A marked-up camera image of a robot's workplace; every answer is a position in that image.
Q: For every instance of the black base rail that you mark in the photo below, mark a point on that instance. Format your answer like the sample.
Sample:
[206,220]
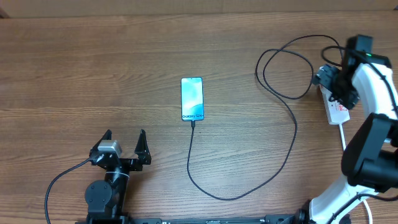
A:
[268,219]

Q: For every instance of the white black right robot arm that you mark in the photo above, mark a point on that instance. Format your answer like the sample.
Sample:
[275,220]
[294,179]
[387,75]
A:
[367,170]

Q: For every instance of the white power strip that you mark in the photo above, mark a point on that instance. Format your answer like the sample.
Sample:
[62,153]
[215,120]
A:
[335,112]

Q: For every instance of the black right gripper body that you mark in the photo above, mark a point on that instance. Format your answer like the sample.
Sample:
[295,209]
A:
[339,83]

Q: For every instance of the cardboard back panel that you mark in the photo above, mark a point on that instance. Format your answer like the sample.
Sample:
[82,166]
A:
[81,8]

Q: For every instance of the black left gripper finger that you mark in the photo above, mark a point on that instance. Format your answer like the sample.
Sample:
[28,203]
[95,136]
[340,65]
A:
[107,136]
[142,149]

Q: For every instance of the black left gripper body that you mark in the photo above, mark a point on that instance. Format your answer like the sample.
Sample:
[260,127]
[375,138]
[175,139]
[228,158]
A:
[128,165]

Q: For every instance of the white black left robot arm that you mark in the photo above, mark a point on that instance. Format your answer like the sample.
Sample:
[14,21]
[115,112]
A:
[105,198]

